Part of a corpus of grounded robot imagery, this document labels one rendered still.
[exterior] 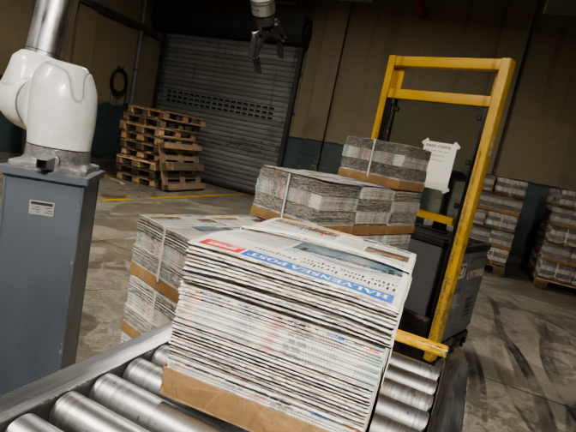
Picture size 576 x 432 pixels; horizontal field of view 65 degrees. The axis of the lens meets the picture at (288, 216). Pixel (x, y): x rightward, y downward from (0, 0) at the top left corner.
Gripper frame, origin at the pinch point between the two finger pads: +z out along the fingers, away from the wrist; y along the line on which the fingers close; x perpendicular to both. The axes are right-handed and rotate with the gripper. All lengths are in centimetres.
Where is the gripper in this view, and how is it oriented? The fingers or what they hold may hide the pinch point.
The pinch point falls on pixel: (269, 63)
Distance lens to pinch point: 194.8
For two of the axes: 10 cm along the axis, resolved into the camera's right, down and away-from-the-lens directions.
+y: -6.5, 6.0, -4.6
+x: 7.6, 4.5, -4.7
